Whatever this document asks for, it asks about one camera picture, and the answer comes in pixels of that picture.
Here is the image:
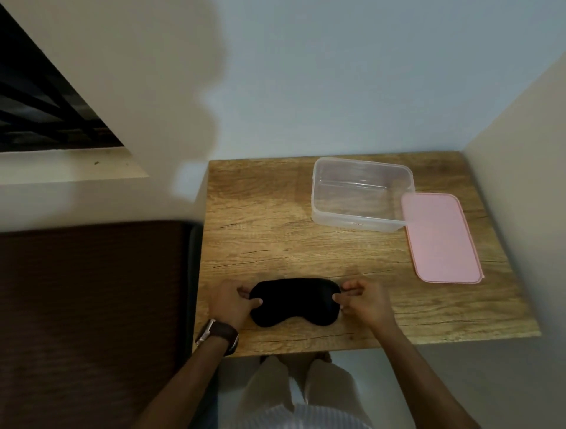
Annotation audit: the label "person's left hand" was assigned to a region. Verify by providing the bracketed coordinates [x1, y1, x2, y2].
[208, 279, 264, 331]

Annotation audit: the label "person's right hand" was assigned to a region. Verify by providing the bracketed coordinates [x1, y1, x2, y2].
[338, 278, 398, 333]

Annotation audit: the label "black sleep eye mask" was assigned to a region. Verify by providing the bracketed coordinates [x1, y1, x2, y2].
[249, 278, 343, 329]

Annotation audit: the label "person's right forearm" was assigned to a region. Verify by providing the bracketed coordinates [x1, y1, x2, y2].
[372, 319, 482, 429]

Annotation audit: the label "person's left forearm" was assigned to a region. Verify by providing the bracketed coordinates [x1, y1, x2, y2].
[131, 326, 239, 429]

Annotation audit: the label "person's white trousers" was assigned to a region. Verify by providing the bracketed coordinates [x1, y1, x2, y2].
[228, 354, 368, 429]

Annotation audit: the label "clear plastic storage container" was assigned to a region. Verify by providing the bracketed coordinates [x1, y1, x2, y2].
[311, 156, 415, 232]

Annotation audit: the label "pink container lid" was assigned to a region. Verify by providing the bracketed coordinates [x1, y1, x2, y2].
[401, 192, 485, 284]

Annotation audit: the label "person's white ribbed shirt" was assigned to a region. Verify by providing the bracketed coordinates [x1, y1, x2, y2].
[254, 402, 374, 429]

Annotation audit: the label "brown bed mattress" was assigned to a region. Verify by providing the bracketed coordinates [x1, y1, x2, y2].
[0, 220, 205, 429]

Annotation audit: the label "dark window with bars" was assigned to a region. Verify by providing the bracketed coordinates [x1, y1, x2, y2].
[0, 6, 124, 153]

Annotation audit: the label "brown strap wristwatch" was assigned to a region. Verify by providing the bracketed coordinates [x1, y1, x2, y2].
[195, 319, 240, 357]

